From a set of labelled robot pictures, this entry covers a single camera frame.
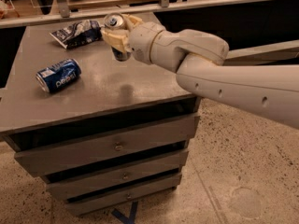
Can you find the grey drawer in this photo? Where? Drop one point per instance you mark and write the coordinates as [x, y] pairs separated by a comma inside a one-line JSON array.
[[123, 195], [138, 166], [56, 158]]

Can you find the bottom grey drawer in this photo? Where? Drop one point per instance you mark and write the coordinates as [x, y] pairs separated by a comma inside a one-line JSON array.
[[123, 195]]

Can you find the grey drawer cabinet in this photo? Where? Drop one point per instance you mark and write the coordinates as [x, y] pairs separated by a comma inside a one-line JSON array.
[[107, 97]]

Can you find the blue pepsi can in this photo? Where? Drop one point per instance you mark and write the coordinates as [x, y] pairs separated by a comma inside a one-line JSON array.
[[58, 76]]

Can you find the metal frame railing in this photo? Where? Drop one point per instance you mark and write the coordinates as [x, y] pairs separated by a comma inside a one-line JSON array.
[[28, 12]]

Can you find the silver redbull can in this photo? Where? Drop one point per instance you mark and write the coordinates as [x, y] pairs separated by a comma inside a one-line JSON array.
[[115, 21]]

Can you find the middle grey drawer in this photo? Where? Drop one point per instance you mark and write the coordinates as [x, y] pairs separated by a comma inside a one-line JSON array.
[[138, 166]]

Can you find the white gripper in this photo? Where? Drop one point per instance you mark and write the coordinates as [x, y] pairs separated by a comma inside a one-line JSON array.
[[141, 41]]

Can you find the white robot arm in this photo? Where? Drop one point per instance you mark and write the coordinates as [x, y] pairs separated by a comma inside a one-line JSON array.
[[196, 58]]

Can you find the crumpled blue chip bag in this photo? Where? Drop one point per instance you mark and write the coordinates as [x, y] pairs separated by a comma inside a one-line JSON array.
[[78, 34]]

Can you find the top grey drawer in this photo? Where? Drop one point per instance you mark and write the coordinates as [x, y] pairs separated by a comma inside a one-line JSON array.
[[56, 158]]

